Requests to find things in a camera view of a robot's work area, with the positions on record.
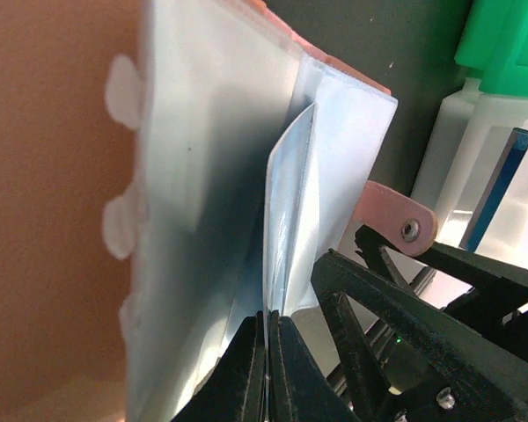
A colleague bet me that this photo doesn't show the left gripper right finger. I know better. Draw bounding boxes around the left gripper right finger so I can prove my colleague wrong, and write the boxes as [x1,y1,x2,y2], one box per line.
[268,311,358,421]

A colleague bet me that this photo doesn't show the blue card stack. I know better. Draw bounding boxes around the blue card stack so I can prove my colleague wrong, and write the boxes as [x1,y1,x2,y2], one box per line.
[460,127,528,252]

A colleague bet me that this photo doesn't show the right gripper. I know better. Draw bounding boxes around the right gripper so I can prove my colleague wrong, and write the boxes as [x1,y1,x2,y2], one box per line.
[312,226,528,421]

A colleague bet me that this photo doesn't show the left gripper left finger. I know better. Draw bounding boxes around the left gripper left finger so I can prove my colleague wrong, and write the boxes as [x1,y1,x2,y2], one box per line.
[173,311,266,422]

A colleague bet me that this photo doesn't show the green and white card bin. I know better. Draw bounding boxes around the green and white card bin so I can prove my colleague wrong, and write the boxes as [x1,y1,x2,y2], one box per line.
[412,1,528,263]

